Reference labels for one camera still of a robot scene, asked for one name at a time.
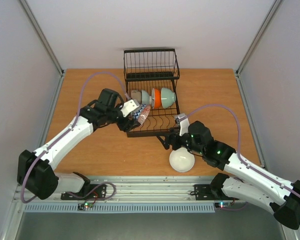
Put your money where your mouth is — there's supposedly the green circuit board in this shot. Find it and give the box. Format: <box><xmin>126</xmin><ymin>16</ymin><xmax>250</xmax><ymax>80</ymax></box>
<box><xmin>77</xmin><ymin>202</ymin><xmax>94</xmax><ymax>211</ymax></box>
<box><xmin>214</xmin><ymin>201</ymin><xmax>232</xmax><ymax>209</ymax></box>

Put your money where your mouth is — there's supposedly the aluminium rail frame front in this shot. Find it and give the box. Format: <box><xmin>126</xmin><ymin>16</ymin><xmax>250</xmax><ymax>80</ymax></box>
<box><xmin>12</xmin><ymin>174</ymin><xmax>288</xmax><ymax>204</ymax></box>

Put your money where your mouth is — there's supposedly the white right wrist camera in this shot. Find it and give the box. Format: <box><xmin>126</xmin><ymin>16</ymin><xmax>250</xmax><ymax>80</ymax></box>
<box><xmin>174</xmin><ymin>113</ymin><xmax>190</xmax><ymax>137</ymax></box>

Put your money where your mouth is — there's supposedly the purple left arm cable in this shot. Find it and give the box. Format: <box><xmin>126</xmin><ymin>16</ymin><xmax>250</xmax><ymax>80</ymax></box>
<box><xmin>20</xmin><ymin>71</ymin><xmax>131</xmax><ymax>204</ymax></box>

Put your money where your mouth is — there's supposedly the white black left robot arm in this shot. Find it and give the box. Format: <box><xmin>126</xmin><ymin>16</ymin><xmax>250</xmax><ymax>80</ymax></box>
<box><xmin>17</xmin><ymin>88</ymin><xmax>141</xmax><ymax>203</ymax></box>

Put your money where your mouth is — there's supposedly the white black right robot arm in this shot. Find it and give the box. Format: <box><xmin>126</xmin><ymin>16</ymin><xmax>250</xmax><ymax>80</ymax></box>
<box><xmin>158</xmin><ymin>121</ymin><xmax>300</xmax><ymax>230</ymax></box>

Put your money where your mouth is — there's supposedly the left green circuit board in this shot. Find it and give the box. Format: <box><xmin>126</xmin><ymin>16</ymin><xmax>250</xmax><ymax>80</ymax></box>
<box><xmin>77</xmin><ymin>202</ymin><xmax>94</xmax><ymax>211</ymax></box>

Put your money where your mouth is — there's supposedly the grey slotted cable duct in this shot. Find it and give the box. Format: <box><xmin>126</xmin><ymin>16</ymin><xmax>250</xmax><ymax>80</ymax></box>
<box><xmin>24</xmin><ymin>203</ymin><xmax>215</xmax><ymax>214</ymax></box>

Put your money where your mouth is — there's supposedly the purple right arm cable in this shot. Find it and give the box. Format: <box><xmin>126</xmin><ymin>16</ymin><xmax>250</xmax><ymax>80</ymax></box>
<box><xmin>186</xmin><ymin>103</ymin><xmax>300</xmax><ymax>222</ymax></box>

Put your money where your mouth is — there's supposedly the beige floral bowl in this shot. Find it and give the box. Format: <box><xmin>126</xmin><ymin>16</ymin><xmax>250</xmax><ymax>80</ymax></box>
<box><xmin>130</xmin><ymin>90</ymin><xmax>142</xmax><ymax>104</ymax></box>

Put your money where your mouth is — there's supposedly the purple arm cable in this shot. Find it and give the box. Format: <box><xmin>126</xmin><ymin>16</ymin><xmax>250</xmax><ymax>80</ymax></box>
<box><xmin>186</xmin><ymin>103</ymin><xmax>300</xmax><ymax>222</ymax></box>
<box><xmin>20</xmin><ymin>71</ymin><xmax>131</xmax><ymax>204</ymax></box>

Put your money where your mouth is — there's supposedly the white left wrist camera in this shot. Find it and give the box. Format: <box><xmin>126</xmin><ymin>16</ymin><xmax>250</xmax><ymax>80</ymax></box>
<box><xmin>120</xmin><ymin>99</ymin><xmax>140</xmax><ymax>118</ymax></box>

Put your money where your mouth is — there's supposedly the red white patterned bowl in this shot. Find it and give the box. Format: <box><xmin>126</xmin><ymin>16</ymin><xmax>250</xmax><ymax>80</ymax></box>
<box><xmin>132</xmin><ymin>104</ymin><xmax>151</xmax><ymax>125</ymax></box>

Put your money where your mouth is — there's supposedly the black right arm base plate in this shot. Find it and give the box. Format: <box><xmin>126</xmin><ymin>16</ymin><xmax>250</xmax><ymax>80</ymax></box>
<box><xmin>189</xmin><ymin>184</ymin><xmax>238</xmax><ymax>201</ymax></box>

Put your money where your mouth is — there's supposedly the plain mint green bowl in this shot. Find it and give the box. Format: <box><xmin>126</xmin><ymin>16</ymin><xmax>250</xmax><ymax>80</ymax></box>
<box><xmin>160</xmin><ymin>87</ymin><xmax>176</xmax><ymax>109</ymax></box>

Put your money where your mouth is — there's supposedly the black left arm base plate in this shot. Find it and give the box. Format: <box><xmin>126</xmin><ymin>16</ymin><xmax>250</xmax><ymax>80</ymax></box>
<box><xmin>60</xmin><ymin>184</ymin><xmax>107</xmax><ymax>201</ymax></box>

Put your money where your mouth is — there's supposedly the green patterned bowl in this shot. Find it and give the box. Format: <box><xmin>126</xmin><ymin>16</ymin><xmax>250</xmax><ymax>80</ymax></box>
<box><xmin>141</xmin><ymin>90</ymin><xmax>152</xmax><ymax>105</ymax></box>

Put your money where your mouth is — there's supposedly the black wire dish rack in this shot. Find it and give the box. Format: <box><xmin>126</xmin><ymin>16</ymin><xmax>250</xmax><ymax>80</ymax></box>
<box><xmin>123</xmin><ymin>48</ymin><xmax>180</xmax><ymax>138</ymax></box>

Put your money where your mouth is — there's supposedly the right green circuit board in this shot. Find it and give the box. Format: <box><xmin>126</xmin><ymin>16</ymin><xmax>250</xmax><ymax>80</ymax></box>
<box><xmin>214</xmin><ymin>201</ymin><xmax>232</xmax><ymax>209</ymax></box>

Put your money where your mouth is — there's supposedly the orange bowl white inside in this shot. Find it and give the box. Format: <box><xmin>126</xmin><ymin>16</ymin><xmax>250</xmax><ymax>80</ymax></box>
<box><xmin>151</xmin><ymin>88</ymin><xmax>162</xmax><ymax>109</ymax></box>

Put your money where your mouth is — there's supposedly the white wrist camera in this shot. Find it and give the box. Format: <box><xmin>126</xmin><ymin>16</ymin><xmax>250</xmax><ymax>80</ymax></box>
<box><xmin>120</xmin><ymin>99</ymin><xmax>140</xmax><ymax>118</ymax></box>
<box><xmin>174</xmin><ymin>113</ymin><xmax>190</xmax><ymax>137</ymax></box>

